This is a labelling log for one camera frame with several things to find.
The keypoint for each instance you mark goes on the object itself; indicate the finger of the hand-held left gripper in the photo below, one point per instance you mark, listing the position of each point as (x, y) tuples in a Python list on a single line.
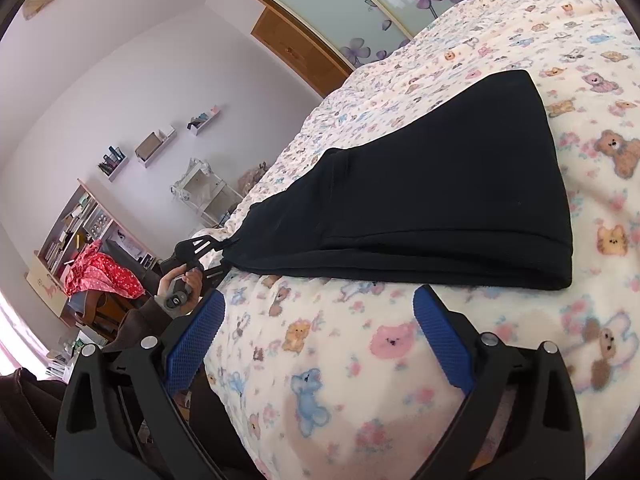
[(200, 247), (215, 274)]

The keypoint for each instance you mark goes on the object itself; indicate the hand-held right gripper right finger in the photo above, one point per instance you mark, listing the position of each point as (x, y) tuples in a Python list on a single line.
[(442, 342)]

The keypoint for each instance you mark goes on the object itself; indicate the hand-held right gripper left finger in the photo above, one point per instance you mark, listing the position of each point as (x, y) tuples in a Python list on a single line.
[(195, 345)]

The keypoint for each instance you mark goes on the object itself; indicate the black pants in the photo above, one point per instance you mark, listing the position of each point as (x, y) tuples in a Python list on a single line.
[(425, 200)]

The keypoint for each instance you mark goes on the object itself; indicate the person's left forearm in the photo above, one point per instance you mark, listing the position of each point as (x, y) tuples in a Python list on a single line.
[(135, 325)]

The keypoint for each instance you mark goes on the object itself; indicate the person's left hand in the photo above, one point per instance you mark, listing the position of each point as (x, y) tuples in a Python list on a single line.
[(172, 280)]

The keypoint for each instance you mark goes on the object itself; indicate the white metal rack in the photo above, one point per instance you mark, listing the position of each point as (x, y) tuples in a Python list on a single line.
[(205, 192)]

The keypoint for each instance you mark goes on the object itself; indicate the wooden chair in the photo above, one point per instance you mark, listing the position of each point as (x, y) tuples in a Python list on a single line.
[(107, 310)]

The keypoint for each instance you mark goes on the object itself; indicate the red dotted cloth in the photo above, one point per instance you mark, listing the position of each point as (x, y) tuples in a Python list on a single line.
[(100, 272)]

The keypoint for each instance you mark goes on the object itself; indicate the teddy bear printed blanket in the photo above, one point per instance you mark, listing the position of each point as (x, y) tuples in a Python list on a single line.
[(360, 370)]

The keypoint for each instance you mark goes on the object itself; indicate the pile of brown plush toys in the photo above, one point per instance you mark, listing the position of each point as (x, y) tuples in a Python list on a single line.
[(252, 177)]

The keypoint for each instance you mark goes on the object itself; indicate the cluttered bookshelf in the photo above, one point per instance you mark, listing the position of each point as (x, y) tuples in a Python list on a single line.
[(70, 230)]

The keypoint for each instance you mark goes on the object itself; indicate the person's brown clothing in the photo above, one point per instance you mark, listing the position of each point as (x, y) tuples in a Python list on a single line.
[(25, 420)]

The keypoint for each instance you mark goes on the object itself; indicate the wooden door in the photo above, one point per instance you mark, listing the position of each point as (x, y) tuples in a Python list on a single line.
[(300, 50)]

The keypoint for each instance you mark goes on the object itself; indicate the floral glass sliding wardrobe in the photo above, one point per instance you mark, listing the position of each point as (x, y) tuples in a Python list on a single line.
[(400, 0)]

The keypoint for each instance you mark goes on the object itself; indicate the white wall shelf with box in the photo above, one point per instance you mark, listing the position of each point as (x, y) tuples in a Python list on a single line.
[(154, 147)]

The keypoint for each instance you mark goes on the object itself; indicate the white wall shelf with bottles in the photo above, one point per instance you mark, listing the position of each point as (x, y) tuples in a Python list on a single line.
[(112, 162)]

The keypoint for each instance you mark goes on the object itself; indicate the small white wall shelf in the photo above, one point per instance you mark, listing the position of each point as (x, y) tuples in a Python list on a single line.
[(204, 119)]

